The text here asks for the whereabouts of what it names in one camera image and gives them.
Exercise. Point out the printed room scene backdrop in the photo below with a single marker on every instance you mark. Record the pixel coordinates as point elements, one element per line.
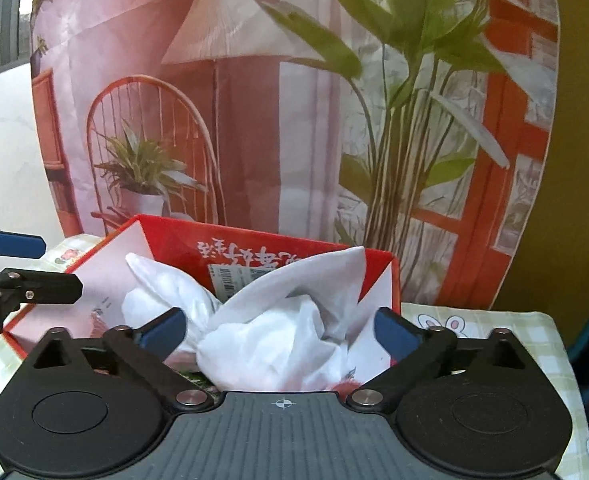
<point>299,110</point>

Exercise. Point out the green checked tablecloth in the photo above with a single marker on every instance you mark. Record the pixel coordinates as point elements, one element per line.
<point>524,330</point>

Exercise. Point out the white plastic bag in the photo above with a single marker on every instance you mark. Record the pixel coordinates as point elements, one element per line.
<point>274,330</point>

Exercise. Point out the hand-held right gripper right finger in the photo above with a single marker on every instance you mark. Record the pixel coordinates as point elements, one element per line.
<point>394,335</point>

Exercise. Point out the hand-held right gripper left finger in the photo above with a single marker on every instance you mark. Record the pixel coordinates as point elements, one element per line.
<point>164,332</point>

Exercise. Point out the red strawberry print box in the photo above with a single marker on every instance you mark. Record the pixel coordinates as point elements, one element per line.
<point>174,240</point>

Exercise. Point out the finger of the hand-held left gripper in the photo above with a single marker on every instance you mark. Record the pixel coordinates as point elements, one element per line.
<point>49,287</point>
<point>14,244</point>

